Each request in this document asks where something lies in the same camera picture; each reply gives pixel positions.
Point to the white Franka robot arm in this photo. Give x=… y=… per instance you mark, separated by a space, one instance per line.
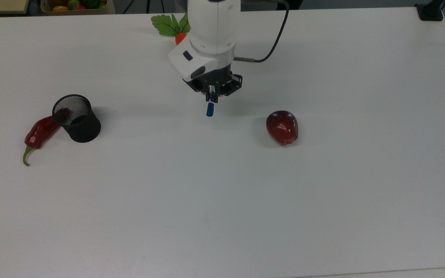
x=214 y=27

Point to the blue and white marker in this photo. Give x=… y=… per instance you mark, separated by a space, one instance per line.
x=209 y=110

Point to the red chili pepper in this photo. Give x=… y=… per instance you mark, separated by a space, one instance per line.
x=41 y=133

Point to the orange toy carrot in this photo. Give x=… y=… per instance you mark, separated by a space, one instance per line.
x=170 y=25

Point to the light wooden board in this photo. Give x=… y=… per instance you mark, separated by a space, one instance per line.
x=0 y=5

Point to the black mesh pen cup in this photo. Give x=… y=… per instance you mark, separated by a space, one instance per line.
x=83 y=127

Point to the box of toy fruit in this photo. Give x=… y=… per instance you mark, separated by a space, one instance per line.
x=73 y=5

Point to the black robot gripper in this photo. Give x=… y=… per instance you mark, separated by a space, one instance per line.
x=218 y=79

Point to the dark red toy apple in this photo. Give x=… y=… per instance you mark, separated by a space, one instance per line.
x=282 y=127

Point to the black table clamp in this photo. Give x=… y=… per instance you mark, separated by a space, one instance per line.
x=431 y=11

